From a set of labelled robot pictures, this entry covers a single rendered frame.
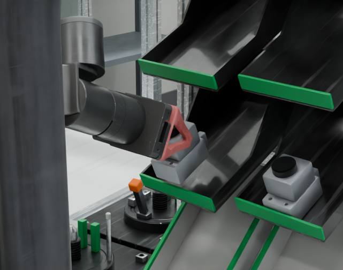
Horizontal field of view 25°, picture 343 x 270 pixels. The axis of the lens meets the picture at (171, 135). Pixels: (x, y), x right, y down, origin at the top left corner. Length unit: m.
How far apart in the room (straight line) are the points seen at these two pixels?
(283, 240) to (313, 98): 0.28
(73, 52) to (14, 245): 0.41
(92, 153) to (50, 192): 1.70
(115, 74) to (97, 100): 4.42
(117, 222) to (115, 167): 0.60
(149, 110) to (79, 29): 0.13
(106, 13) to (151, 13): 2.73
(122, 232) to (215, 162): 0.43
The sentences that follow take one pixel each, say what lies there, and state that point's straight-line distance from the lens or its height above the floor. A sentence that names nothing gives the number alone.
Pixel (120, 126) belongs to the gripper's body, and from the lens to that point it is 0.89.
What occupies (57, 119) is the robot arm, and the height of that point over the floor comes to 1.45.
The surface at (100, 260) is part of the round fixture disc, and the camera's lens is 1.32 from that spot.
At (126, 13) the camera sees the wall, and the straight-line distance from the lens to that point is 5.28.
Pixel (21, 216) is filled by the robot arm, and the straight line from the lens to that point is 0.49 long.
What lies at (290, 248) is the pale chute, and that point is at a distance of 1.10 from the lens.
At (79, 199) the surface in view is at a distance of 1.90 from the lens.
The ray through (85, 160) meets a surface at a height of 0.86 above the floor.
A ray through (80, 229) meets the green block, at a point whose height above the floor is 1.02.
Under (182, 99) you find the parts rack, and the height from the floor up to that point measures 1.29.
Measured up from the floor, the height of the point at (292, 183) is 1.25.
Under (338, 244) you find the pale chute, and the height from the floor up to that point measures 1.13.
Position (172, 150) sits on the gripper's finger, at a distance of 0.95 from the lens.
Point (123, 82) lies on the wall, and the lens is 5.35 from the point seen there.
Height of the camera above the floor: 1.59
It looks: 18 degrees down
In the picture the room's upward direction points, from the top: straight up
